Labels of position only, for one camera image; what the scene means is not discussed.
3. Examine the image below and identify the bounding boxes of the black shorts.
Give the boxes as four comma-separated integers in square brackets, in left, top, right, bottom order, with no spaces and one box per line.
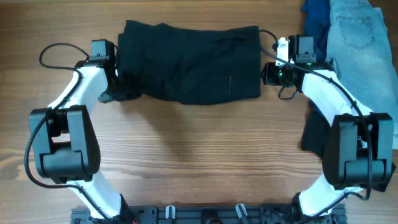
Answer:
[111,21,261,105]

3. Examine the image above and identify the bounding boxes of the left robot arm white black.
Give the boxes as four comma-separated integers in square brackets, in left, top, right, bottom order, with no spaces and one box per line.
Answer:
[24,56,139,223]

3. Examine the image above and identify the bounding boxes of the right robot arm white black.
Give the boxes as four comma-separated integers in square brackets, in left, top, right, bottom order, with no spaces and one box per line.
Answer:
[262,62,396,219]

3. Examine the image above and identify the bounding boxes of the black garment under pile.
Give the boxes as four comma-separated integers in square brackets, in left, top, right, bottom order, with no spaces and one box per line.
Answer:
[300,108,396,193]

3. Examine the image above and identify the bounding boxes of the dark blue garment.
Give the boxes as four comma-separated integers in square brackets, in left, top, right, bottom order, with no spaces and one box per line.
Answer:
[302,0,330,62]

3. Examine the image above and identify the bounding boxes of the light blue denim shorts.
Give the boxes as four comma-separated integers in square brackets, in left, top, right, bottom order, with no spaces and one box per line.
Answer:
[325,0,398,150]

